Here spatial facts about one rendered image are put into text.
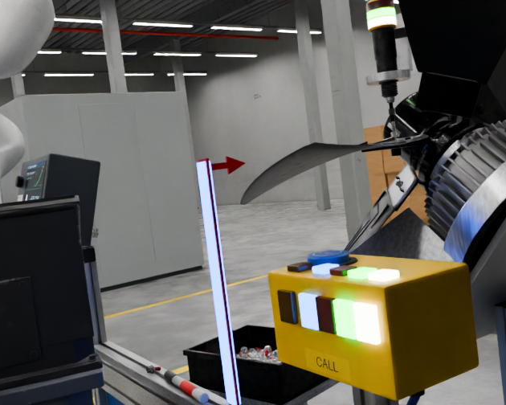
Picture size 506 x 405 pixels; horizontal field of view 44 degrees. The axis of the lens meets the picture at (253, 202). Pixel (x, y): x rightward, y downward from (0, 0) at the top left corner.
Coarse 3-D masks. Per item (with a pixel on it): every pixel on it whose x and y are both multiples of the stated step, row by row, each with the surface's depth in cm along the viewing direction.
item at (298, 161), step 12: (312, 144) 78; (324, 144) 80; (360, 144) 99; (372, 144) 88; (384, 144) 89; (396, 144) 92; (288, 156) 80; (300, 156) 82; (312, 156) 84; (324, 156) 87; (336, 156) 91; (276, 168) 85; (288, 168) 88; (300, 168) 92; (264, 180) 89; (276, 180) 94; (252, 192) 93; (264, 192) 98
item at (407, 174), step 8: (408, 168) 109; (400, 176) 110; (408, 176) 107; (392, 184) 112; (408, 184) 104; (392, 192) 110; (400, 192) 106; (408, 192) 103; (392, 200) 107; (400, 200) 104
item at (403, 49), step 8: (400, 16) 95; (400, 24) 95; (400, 32) 95; (400, 40) 96; (408, 40) 96; (400, 48) 96; (408, 48) 96; (400, 56) 96; (408, 56) 96; (400, 64) 96; (408, 64) 96; (384, 72) 95; (392, 72) 95; (400, 72) 95; (408, 72) 96; (368, 80) 98; (376, 80) 96; (384, 80) 97; (400, 80) 99
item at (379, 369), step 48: (288, 288) 57; (336, 288) 51; (384, 288) 46; (432, 288) 49; (288, 336) 58; (336, 336) 52; (384, 336) 47; (432, 336) 49; (384, 384) 47; (432, 384) 49
